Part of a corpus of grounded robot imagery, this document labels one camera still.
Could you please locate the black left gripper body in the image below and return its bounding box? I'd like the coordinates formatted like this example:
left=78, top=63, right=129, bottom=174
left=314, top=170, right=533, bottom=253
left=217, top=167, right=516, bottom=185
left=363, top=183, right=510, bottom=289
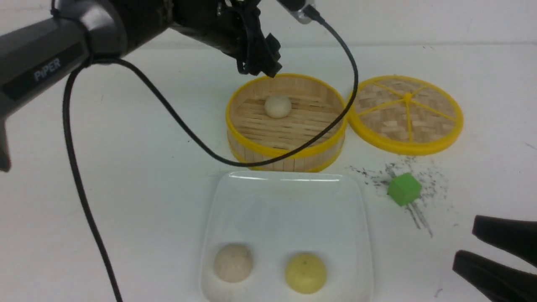
left=172, top=0, right=263, bottom=59

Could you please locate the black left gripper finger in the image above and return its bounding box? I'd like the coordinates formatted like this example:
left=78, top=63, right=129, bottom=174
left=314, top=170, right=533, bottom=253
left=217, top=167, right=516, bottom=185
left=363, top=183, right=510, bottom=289
left=237, top=40, right=269, bottom=76
left=262, top=33, right=282, bottom=78

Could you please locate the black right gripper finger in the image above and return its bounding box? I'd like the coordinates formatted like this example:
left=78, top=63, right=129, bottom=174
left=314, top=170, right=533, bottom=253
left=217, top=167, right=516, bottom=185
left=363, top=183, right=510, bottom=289
left=472, top=215, right=537, bottom=267
left=452, top=250, right=537, bottom=302

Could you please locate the white steamed bun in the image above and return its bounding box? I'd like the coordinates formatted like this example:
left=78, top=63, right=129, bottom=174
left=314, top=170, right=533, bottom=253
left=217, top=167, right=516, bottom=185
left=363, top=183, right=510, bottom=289
left=213, top=243, right=254, bottom=283
left=263, top=95, right=292, bottom=119

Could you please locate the yellow steamed bun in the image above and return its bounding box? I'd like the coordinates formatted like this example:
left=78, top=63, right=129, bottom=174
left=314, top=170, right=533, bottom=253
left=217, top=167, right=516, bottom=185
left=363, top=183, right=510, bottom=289
left=284, top=253, right=328, bottom=294

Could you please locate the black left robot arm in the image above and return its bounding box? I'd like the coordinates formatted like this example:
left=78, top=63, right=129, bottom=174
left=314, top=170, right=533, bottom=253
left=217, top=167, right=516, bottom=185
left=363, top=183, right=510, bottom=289
left=0, top=0, right=282, bottom=122

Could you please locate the white square plate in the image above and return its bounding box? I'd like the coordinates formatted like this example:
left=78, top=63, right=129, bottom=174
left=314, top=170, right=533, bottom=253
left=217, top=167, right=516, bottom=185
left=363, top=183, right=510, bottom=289
left=199, top=171, right=374, bottom=302

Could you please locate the yellow-rimmed bamboo steamer basket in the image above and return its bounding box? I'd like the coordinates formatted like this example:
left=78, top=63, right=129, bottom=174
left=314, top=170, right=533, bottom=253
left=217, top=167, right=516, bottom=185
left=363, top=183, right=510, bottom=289
left=226, top=74, right=347, bottom=172

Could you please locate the green cube block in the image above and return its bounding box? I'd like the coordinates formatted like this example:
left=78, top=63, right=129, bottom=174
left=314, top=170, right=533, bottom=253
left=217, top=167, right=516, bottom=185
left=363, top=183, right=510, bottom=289
left=387, top=173, right=422, bottom=207

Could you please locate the yellow-rimmed bamboo steamer lid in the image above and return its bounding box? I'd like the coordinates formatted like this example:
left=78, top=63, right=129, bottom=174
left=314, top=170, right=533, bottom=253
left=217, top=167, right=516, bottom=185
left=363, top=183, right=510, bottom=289
left=347, top=75, right=464, bottom=156

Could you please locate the black left camera cable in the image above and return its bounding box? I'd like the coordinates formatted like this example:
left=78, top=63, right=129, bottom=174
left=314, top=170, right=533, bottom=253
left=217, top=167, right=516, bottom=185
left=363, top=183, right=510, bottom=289
left=62, top=8, right=360, bottom=302

